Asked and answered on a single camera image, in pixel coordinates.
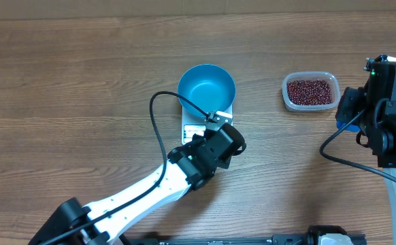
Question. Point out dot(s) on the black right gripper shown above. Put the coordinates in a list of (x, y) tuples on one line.
[(348, 105)]

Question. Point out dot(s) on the blue plastic measuring scoop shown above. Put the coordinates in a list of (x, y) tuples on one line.
[(352, 127)]

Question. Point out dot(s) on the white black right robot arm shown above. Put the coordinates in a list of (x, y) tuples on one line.
[(372, 108)]

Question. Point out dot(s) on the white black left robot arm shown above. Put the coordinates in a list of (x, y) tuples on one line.
[(187, 168)]

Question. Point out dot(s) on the teal blue bowl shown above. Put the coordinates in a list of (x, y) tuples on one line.
[(209, 87)]

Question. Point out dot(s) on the white digital kitchen scale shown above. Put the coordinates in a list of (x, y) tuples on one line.
[(191, 125)]

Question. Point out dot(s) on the red adzuki beans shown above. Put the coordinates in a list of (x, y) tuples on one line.
[(309, 92)]

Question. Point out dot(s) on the clear plastic container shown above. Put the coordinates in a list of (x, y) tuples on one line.
[(311, 75)]

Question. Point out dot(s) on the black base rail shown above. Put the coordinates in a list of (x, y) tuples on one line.
[(315, 235)]

